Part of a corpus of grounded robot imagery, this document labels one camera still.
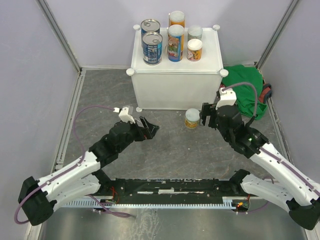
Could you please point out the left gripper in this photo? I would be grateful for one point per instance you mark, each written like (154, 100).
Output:
(148, 132)

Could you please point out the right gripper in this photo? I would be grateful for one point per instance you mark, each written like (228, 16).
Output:
(208, 110)

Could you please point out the small orange can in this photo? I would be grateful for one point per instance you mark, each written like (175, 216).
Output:
(194, 50)

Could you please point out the clear-lid can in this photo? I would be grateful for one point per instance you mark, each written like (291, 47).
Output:
(194, 32)

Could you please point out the tall can white lid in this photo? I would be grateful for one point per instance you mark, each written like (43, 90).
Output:
(175, 42)

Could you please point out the blue can with pull-tab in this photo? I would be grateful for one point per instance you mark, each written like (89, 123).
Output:
(150, 25)

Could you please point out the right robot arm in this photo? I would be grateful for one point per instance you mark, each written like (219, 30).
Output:
(298, 194)

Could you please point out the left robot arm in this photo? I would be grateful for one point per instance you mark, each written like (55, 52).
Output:
(39, 199)

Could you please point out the white cube counter cabinet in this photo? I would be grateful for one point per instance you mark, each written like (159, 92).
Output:
(178, 85)

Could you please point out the green cloth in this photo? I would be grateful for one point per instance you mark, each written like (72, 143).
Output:
(248, 93)

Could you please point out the red cloth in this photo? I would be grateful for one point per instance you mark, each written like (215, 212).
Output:
(266, 93)

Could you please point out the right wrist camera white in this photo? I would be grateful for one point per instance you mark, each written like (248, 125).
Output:
(226, 97)

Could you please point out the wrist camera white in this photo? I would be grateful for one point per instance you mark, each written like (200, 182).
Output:
(125, 114)
(226, 97)

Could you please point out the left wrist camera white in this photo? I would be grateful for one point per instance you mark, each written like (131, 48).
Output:
(125, 114)

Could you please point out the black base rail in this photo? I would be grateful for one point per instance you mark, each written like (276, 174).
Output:
(170, 191)

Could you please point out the blue-white cable duct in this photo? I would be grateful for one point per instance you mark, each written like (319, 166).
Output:
(228, 203)

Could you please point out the aluminium frame rail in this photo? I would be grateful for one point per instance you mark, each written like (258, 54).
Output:
(72, 106)

